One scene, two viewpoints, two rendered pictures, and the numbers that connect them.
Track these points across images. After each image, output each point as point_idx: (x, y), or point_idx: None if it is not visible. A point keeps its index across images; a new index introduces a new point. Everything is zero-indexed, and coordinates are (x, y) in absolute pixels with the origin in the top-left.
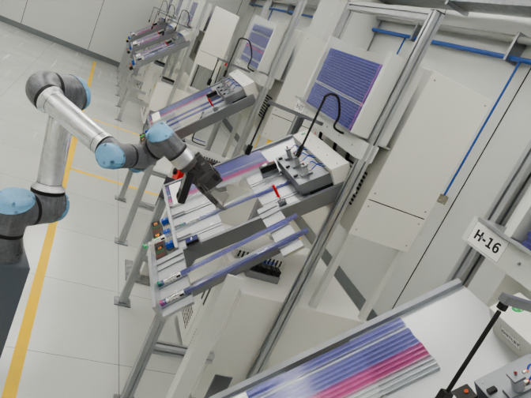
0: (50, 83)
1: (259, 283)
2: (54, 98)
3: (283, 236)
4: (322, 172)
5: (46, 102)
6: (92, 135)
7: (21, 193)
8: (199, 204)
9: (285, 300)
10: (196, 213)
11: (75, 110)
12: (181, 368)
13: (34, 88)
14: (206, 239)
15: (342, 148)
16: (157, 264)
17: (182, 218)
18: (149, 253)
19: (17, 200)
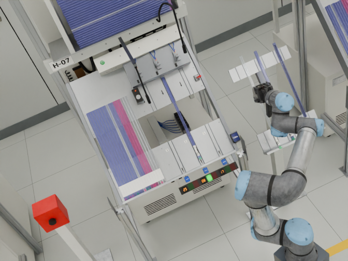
0: (294, 173)
1: (193, 123)
2: (303, 167)
3: (272, 59)
4: (178, 44)
5: (305, 174)
6: (314, 136)
7: (294, 227)
8: (168, 153)
9: (205, 105)
10: (184, 151)
11: (303, 151)
12: (278, 153)
13: (303, 183)
14: (229, 129)
15: (167, 23)
16: (269, 149)
17: (187, 163)
18: (269, 152)
19: (305, 222)
